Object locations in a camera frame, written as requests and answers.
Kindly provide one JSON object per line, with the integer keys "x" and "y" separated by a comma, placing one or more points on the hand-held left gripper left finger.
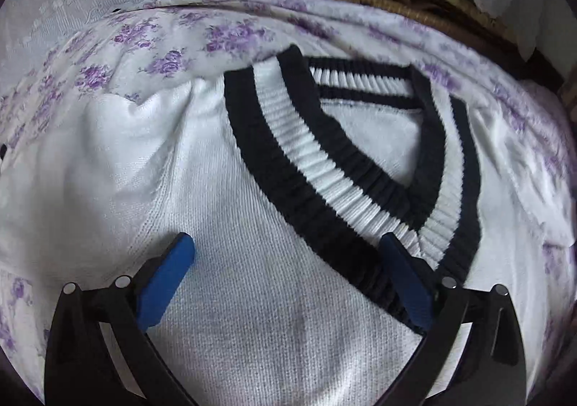
{"x": 164, "y": 282}

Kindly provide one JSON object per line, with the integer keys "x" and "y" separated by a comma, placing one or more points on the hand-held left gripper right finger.
{"x": 405, "y": 282}

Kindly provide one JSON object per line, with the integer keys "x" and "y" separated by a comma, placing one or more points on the white knit sweater black trim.
{"x": 252, "y": 252}

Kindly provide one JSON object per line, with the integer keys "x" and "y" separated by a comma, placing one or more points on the purple floral bed blanket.
{"x": 189, "y": 41}

